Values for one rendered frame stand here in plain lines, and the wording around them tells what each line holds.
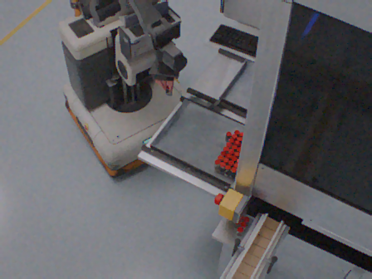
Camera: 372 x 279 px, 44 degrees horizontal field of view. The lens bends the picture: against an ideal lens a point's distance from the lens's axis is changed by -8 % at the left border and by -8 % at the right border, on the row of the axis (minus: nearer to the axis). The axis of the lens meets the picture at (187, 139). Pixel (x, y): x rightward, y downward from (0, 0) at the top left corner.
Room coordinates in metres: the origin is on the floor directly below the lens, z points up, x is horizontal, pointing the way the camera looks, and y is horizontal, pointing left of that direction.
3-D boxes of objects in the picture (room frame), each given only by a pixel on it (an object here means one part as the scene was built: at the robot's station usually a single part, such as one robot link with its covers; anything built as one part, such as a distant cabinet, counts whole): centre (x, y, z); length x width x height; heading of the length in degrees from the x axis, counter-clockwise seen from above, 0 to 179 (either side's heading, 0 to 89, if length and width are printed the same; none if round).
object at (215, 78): (1.24, -0.19, 0.87); 0.70 x 0.48 x 0.02; 151
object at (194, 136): (1.11, -0.07, 0.90); 0.34 x 0.26 x 0.04; 61
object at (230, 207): (0.78, -0.15, 0.99); 0.08 x 0.07 x 0.07; 61
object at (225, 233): (0.74, -0.18, 0.87); 0.14 x 0.13 x 0.02; 61
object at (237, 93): (1.35, -0.34, 0.90); 0.34 x 0.26 x 0.04; 61
